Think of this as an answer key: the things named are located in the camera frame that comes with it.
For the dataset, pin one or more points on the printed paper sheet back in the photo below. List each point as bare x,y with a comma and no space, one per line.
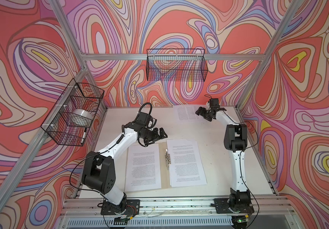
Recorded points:
186,113

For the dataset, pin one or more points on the aluminium frame post right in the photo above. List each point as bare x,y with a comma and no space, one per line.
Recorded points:
285,22

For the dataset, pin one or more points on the aluminium front rail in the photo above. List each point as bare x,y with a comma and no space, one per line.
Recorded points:
265,212

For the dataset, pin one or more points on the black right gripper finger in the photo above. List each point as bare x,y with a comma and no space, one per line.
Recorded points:
208,117
200,111

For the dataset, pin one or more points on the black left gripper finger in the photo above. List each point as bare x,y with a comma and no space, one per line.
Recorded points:
148,142
162,134

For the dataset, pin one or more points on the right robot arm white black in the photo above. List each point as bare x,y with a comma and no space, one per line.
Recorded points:
235,141

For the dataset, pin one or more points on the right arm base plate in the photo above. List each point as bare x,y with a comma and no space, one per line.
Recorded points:
222,206

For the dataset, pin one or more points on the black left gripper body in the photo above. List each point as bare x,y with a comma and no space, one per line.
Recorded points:
151,134

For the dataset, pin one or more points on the black wire basket left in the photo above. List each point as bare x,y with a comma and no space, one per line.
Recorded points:
58,125

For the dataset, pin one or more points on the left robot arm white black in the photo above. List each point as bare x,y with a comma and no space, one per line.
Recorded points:
99,167

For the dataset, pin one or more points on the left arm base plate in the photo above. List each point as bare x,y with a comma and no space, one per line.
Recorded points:
126,207

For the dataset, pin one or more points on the metal folder fastener clip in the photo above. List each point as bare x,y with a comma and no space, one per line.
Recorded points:
167,158

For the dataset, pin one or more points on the printed paper sheet front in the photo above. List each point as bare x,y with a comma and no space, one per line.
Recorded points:
186,168

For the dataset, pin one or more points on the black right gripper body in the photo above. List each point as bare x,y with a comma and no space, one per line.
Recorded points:
207,112

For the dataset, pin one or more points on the printed paper sheet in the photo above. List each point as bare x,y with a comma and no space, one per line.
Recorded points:
143,168
186,113
186,168

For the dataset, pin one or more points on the black wire basket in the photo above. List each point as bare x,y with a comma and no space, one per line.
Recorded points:
58,125
176,64

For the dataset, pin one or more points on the silver tape roll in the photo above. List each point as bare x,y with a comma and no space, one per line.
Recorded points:
81,118

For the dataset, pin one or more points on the black wire basket back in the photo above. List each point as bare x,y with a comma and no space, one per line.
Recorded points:
176,64

